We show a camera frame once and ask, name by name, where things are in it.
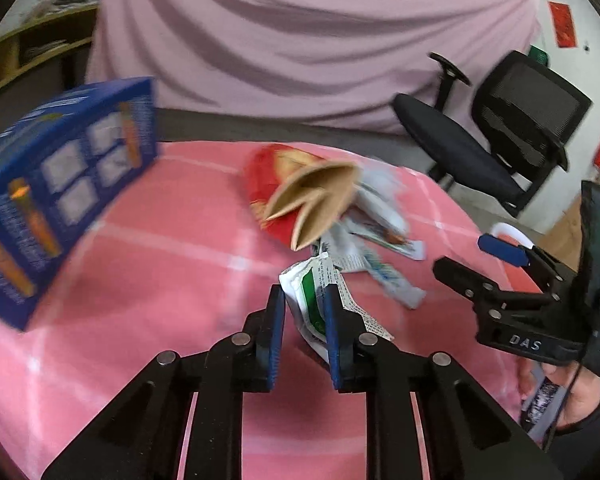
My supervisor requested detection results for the white blue medicine sachet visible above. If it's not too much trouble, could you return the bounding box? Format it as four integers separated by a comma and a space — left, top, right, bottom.
341, 233, 426, 310

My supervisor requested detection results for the green white medicine sachet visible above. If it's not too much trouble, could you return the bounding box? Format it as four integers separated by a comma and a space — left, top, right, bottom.
279, 252, 394, 364

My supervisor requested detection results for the grey face mask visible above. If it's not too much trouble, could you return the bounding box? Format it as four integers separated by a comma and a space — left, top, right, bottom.
353, 162, 408, 243

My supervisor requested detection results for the pink white trash bin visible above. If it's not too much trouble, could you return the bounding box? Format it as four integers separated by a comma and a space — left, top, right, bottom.
489, 222, 534, 249

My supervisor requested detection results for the person right hand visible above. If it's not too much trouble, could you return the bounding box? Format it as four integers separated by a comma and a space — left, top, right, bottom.
517, 358, 600, 430

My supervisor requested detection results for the black office chair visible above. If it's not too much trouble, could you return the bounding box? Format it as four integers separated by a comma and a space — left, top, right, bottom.
391, 51, 592, 218

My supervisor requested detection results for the pink checkered table cloth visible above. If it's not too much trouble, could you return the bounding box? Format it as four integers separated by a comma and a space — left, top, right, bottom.
0, 142, 520, 479

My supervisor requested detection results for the pink hanging sheet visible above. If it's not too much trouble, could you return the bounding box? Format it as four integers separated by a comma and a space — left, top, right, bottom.
86, 0, 540, 132

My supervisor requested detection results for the blue cardboard box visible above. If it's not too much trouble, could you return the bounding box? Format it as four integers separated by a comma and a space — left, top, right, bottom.
0, 77, 158, 330

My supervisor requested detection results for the red paper wall poster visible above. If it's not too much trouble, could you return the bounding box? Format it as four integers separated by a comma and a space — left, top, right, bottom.
548, 1, 577, 49

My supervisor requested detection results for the wooden wall shelf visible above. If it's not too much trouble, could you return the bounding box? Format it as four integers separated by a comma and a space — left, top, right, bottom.
0, 3, 99, 95

